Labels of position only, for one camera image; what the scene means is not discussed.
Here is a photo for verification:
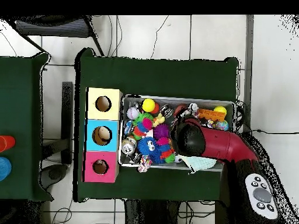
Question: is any silver wire mesh bin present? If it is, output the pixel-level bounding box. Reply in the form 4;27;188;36
118;94;235;173

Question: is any blue spiky toy with eyes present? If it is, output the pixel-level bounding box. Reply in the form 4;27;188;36
137;136;159;156

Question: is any yellow smooth ball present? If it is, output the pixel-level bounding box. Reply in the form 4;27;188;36
141;98;157;113

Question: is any colourful knotted rope toy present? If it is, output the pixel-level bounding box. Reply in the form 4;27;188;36
137;155;153;173

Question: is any yellow plush duck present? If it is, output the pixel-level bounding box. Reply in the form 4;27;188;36
152;113;166;128

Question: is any pink blue orange spiky caterpillar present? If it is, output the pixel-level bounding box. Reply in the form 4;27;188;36
133;117;154;141

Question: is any black striped chair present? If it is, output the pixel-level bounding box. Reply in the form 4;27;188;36
5;15;105;57

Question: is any wooden box with three holes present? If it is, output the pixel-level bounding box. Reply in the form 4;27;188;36
81;87;123;183

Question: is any dark grey floor object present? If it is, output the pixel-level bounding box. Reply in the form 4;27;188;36
39;163;69;190

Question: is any mint green knitted cloth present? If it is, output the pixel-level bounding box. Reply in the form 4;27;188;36
182;155;217;174

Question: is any black power cable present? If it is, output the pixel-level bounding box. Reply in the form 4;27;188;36
242;128;299;141

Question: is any blue plastic cup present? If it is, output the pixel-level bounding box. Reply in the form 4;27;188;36
0;156;12;182

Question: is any side table green cloth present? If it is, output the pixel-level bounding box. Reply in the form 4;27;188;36
0;52;53;202

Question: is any white baseball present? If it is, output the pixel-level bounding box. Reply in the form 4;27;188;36
126;107;140;120

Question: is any purple spiky ball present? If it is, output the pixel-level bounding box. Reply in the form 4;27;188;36
152;123;170;140

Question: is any crushed drink can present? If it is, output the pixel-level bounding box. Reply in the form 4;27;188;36
121;137;137;155

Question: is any dark green table cloth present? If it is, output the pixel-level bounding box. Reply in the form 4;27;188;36
74;47;240;207

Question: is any long orange plastic block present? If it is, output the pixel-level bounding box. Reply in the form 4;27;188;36
198;108;227;123

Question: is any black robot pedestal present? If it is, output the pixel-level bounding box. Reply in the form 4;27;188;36
123;199;180;224

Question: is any red plastic cup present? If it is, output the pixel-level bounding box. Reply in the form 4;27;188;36
0;135;16;153

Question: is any thin black floor cable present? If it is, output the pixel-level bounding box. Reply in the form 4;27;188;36
149;15;169;60

